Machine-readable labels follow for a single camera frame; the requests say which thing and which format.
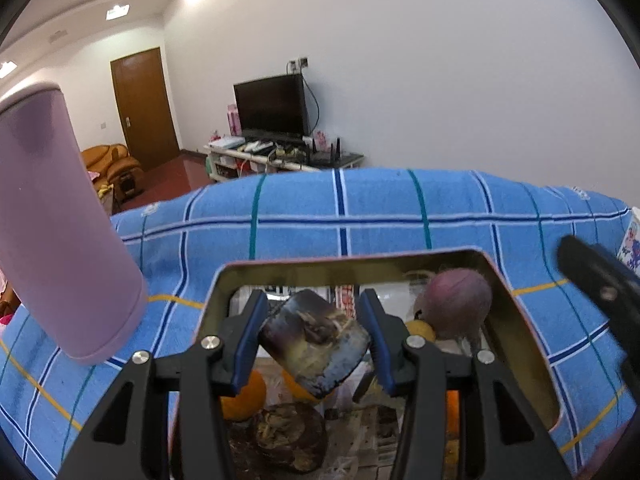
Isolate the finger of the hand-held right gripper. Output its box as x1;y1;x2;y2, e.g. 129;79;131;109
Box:
556;234;640;391

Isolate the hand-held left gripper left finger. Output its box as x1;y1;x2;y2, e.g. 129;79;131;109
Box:
57;289;271;480

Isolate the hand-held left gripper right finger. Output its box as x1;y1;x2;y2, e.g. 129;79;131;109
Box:
356;287;573;480

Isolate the small yellow round fruit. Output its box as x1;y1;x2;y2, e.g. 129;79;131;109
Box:
442;437;461;476
405;320;436;343

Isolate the cut taro piece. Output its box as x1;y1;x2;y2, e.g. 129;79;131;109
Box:
259;288;372;401

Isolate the small orange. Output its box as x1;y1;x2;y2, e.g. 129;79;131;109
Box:
446;390;461;436
220;370;268;422

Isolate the round purple root vegetable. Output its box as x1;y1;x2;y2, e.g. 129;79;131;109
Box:
417;268;493;346

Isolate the pink tin box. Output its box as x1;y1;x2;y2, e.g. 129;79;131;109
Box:
167;247;566;480

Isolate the white mug with blue flowers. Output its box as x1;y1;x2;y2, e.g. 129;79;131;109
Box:
617;207;640;281

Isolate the blue plaid blanket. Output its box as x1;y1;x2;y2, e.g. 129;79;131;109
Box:
0;167;640;480

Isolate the white television stand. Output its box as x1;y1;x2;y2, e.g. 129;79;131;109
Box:
204;137;365;183

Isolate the black router with antennas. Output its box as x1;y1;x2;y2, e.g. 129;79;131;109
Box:
311;137;343;166

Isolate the orange leather sofa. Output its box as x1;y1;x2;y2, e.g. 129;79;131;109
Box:
81;144;146;201

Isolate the light purple tumbler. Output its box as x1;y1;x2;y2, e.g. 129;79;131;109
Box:
0;82;150;366

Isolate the black flat television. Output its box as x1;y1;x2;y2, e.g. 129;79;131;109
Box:
233;73;310;137

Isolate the brown wooden door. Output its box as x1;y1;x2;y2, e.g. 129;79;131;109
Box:
110;47;181;171

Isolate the black power cable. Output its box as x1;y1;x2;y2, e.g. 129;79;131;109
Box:
302;72;321;136

